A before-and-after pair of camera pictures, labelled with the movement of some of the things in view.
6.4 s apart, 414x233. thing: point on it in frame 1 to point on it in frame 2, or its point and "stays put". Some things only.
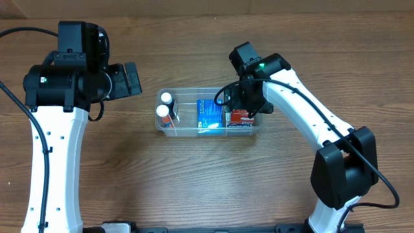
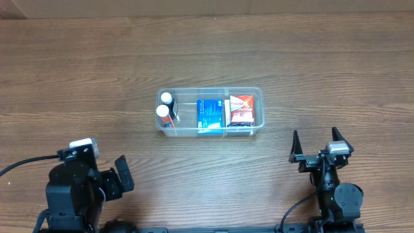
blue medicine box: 209,117 stays put
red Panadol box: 241,116 stays put
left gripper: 131,79 to 110,180
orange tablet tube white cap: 162,111 stays put
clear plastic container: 200,112 stays put
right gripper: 247,105 to 318,158
